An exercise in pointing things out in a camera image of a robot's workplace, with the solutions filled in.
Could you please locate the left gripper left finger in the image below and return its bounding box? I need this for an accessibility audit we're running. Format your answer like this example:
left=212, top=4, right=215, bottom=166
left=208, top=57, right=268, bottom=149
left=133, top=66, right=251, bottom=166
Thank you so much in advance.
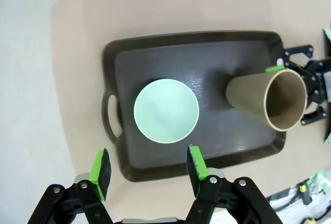
left=27, top=147, right=114, bottom=224

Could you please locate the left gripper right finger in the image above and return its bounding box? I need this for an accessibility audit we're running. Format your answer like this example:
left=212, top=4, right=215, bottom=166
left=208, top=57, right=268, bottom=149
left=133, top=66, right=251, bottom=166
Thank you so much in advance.
left=185, top=144, right=282, bottom=224

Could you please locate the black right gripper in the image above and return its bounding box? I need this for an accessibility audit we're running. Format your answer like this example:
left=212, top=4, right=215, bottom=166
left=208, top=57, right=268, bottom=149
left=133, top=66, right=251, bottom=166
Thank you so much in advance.
left=264, top=44, right=331, bottom=127

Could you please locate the brown tall cup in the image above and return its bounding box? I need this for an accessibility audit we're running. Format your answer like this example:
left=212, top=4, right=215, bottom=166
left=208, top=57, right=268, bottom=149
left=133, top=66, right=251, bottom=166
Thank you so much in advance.
left=225, top=69, right=309, bottom=132

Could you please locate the brown serving tray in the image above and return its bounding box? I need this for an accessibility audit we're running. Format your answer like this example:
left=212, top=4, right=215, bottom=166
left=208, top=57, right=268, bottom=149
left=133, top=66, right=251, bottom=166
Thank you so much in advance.
left=101, top=29, right=287, bottom=183

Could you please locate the light green bowl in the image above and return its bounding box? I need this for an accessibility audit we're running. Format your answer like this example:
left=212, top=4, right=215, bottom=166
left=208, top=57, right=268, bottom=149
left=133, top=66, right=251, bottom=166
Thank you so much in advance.
left=133, top=78, right=200, bottom=144

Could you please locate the white green cable bundle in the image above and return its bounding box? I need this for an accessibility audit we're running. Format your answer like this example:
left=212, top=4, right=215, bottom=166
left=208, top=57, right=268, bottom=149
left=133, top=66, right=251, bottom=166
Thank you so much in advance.
left=266, top=171, right=331, bottom=224

